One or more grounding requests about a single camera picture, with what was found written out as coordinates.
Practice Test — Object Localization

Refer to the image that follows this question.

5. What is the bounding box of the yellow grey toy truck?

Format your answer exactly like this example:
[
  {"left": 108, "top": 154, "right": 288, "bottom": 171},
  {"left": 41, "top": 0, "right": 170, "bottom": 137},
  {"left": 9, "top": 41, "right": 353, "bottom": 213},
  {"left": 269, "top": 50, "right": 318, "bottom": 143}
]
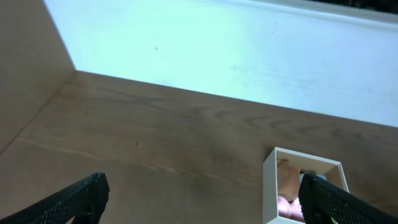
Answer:
[{"left": 306, "top": 172, "right": 328, "bottom": 181}]

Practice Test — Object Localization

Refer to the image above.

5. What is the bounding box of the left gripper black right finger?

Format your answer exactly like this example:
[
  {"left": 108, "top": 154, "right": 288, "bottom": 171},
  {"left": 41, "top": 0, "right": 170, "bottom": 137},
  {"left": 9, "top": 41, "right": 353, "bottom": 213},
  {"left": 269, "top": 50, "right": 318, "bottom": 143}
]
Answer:
[{"left": 298, "top": 172, "right": 397, "bottom": 224}]

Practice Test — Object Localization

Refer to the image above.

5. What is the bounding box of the brown plush toy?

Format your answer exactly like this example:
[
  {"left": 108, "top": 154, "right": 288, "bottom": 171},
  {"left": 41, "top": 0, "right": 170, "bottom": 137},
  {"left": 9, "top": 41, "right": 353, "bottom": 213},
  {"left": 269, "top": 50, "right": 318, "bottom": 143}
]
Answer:
[{"left": 277, "top": 159, "right": 301, "bottom": 202}]

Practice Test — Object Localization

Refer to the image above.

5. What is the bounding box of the pink white duck toy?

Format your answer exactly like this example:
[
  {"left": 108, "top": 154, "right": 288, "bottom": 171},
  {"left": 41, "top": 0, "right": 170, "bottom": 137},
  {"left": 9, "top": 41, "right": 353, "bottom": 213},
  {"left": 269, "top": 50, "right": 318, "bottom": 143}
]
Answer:
[{"left": 277, "top": 195, "right": 305, "bottom": 223}]

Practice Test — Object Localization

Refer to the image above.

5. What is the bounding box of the white cardboard box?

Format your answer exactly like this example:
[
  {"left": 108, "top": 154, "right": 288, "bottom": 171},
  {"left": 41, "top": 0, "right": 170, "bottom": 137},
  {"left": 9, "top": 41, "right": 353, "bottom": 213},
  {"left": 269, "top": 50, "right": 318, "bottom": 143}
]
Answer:
[{"left": 262, "top": 147, "right": 349, "bottom": 224}]

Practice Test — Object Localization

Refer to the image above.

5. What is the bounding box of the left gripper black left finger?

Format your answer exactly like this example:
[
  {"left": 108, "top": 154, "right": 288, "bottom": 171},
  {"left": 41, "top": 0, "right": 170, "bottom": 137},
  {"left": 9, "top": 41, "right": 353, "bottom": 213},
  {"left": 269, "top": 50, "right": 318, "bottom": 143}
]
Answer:
[{"left": 1, "top": 172, "right": 110, "bottom": 224}]

